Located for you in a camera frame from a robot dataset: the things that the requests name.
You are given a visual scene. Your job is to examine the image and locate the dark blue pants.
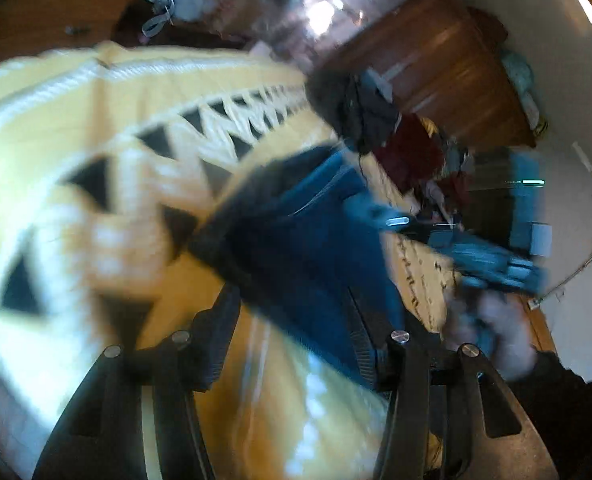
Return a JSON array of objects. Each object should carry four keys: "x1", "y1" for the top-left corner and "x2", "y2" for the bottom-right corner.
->
[{"x1": 189, "y1": 144, "x2": 404, "y2": 391}]

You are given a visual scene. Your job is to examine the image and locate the pile of clothes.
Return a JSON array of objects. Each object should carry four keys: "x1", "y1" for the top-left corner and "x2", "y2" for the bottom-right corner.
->
[{"x1": 306, "y1": 68, "x2": 471, "y2": 214}]

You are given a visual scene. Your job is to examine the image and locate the brown wooden wardrobe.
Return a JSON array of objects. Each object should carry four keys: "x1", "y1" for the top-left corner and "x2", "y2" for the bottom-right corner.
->
[{"x1": 321, "y1": 0, "x2": 536, "y2": 151}]

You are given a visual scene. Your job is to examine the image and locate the yellow patterned bed cover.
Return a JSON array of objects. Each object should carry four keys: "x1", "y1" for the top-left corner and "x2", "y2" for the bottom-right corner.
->
[{"x1": 0, "y1": 44, "x2": 452, "y2": 479}]

